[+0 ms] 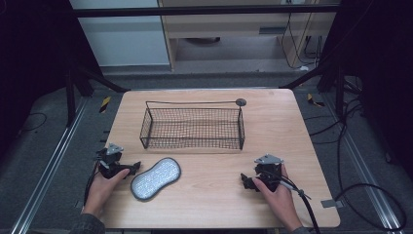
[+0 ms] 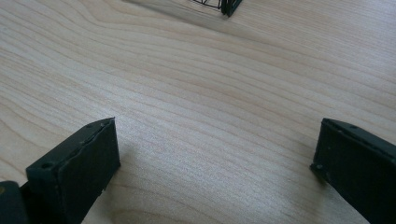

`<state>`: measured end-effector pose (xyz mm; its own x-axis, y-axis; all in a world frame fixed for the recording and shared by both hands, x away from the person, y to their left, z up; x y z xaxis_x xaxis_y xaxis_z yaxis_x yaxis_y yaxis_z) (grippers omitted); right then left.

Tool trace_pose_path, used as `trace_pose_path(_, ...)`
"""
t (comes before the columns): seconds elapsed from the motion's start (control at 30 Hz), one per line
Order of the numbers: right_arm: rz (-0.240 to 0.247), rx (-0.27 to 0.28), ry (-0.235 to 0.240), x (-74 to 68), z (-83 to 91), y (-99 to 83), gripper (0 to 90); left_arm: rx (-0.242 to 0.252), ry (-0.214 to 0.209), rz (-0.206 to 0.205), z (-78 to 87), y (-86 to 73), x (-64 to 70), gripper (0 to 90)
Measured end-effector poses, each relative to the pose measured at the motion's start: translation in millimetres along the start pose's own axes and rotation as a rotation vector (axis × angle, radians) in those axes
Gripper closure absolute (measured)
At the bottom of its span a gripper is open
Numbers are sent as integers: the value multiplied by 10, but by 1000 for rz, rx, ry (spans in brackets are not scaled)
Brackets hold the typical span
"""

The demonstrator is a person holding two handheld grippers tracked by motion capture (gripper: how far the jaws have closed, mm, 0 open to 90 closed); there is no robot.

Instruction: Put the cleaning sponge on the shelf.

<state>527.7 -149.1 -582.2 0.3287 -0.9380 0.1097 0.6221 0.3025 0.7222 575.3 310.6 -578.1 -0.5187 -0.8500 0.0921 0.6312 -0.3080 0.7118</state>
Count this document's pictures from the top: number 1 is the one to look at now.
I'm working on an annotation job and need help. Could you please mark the white cabinet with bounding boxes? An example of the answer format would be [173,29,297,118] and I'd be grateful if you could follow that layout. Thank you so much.
[69,0,171,68]

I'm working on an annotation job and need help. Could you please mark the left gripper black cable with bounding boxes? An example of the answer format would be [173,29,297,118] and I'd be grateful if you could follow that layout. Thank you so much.
[83,158,101,207]

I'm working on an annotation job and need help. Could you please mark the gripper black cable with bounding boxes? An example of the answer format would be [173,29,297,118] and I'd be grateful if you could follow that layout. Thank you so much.
[83,158,101,207]
[278,178,322,234]

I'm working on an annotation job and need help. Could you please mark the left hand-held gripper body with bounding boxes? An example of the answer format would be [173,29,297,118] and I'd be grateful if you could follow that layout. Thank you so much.
[96,142,131,180]

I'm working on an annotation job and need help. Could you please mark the light wooden desk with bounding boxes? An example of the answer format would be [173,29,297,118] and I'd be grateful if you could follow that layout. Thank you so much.
[157,0,341,71]

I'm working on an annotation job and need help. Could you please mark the black horizontal bar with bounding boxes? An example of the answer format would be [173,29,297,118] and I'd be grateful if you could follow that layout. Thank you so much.
[73,4,341,19]

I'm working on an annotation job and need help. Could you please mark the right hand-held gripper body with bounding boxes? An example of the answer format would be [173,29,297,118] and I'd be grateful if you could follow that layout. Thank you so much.
[253,153,284,193]

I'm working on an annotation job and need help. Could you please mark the thin black floor cable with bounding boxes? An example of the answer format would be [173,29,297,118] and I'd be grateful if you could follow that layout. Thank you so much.
[19,112,49,134]

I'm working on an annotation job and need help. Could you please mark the black metal stand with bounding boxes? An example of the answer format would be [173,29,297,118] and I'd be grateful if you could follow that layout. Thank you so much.
[64,64,131,129]
[280,57,347,119]

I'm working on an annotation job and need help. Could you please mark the grey oval cleaning pad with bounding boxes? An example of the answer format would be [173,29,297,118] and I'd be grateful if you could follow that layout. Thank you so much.
[130,157,182,202]

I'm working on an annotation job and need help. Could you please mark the black floor cable loop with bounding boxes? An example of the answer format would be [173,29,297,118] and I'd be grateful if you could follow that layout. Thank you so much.
[334,97,408,232]

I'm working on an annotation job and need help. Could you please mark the grey tape piece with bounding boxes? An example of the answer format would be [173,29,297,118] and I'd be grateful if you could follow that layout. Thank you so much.
[320,199,344,210]

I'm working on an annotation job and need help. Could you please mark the black wire mesh basket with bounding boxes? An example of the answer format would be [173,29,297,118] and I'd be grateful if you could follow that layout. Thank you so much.
[139,97,247,151]

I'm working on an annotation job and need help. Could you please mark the person's right hand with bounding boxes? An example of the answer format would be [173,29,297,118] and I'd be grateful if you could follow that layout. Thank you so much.
[251,163,304,232]

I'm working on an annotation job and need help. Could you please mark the black curtain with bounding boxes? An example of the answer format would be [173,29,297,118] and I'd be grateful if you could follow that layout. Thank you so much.
[317,0,413,181]
[0,0,104,160]

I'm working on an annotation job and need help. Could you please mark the black hanging cables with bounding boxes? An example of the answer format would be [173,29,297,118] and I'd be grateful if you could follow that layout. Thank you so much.
[280,0,325,70]

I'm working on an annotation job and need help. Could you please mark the yellow black striped tape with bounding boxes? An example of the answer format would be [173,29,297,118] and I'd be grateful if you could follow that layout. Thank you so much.
[98,96,112,114]
[306,93,325,108]

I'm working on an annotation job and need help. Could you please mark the aluminium floor rail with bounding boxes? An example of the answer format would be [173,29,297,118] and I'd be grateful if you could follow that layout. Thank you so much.
[9,97,90,234]
[324,94,405,234]

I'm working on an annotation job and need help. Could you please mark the person's left hand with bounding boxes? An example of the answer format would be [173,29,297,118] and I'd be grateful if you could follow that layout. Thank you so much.
[82,168,131,218]

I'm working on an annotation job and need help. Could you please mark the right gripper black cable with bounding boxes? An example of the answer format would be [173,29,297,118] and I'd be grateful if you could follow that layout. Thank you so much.
[278,178,322,234]

